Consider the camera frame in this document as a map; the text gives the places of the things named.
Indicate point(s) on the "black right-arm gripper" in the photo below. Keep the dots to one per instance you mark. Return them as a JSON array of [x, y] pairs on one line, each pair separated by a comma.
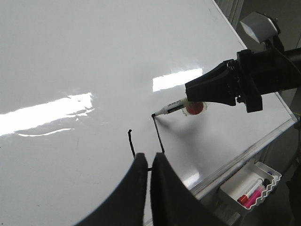
[[246, 79]]

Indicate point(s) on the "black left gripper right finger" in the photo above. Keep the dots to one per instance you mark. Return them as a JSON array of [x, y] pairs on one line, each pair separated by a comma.
[[172, 204]]

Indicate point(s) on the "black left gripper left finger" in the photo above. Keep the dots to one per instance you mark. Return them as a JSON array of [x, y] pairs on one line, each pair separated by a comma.
[[125, 205]]

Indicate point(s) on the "red ball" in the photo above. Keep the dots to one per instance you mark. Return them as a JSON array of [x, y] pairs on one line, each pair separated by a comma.
[[194, 108]]

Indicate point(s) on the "white black whiteboard marker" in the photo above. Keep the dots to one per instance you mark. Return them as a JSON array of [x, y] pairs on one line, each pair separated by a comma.
[[172, 107]]

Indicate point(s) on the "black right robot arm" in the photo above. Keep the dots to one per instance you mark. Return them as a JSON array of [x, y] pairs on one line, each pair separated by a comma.
[[292, 54]]

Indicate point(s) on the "red capped white marker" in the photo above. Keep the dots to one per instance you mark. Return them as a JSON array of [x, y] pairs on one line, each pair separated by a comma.
[[249, 191]]

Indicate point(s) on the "pink marker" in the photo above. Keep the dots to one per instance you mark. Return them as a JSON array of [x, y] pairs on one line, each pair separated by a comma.
[[256, 194]]

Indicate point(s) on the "white plastic marker tray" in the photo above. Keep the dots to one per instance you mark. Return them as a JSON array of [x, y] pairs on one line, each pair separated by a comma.
[[234, 187]]

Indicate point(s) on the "black capped marker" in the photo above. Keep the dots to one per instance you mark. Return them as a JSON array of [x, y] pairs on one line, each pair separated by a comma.
[[266, 182]]

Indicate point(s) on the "silver front camera box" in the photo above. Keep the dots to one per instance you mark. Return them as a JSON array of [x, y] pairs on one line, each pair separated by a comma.
[[260, 27]]

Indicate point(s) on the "white whiteboard with aluminium frame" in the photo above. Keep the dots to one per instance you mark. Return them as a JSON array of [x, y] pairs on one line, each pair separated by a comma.
[[77, 75]]

